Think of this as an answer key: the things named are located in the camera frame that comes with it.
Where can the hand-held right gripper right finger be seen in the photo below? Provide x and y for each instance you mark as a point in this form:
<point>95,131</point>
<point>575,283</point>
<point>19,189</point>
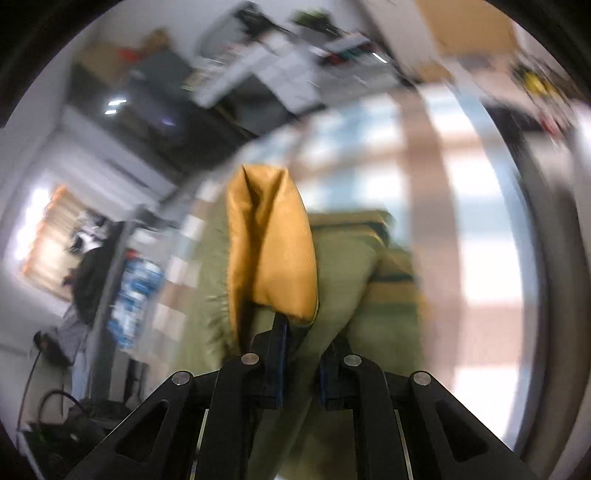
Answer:
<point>324,383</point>

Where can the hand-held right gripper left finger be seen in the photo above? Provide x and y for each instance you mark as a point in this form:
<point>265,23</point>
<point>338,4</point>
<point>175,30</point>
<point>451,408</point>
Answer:
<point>278,369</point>

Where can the green varsity jacket yellow sleeves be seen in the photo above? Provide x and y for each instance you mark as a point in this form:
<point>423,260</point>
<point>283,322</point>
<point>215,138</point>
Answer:
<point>272,240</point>

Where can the blue white patterned cloth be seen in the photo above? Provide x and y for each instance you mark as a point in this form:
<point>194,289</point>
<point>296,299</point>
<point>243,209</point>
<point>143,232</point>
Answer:
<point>134,295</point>

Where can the black bag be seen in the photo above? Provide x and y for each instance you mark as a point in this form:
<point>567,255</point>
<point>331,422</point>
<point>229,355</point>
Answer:
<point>78,424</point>

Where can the dark cloth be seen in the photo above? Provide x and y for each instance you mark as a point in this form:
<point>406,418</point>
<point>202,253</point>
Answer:
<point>92,277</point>

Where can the grey plaid cloth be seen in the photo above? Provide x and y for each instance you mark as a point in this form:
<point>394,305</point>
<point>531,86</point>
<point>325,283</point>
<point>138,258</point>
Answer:
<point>74,332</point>

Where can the beige curtain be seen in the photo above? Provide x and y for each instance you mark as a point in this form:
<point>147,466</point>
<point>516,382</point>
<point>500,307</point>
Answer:
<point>51,258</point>

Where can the white curtain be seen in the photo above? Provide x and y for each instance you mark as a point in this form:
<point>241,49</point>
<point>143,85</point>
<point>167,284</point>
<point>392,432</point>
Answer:
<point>92,152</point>

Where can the white desk with drawers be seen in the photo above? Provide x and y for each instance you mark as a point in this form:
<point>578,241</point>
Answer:
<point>281,69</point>

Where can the dark wardrobe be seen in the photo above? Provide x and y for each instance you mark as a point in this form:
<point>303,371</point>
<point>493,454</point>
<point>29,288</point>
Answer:
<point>101,120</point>

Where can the dark grey refrigerator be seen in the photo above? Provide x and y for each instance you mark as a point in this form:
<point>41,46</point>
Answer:
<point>161,69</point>

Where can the black and red shoe box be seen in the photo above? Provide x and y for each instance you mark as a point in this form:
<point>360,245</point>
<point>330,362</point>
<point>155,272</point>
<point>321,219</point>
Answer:
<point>351,46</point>

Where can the open cardboard box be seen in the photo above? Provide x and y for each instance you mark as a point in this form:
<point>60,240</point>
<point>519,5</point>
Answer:
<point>153,40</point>

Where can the green wrapped bouquet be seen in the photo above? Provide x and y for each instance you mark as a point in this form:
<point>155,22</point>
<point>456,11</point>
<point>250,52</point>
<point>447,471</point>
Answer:
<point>309,18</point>

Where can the tall brown cardboard panel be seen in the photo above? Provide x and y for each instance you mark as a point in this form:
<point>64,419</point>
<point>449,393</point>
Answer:
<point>97,55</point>

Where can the pile of loose shoes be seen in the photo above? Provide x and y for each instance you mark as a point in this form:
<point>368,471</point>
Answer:
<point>535,83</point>

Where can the wooden door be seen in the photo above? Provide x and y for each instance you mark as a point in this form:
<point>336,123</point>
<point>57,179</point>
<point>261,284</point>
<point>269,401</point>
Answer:
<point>471,27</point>

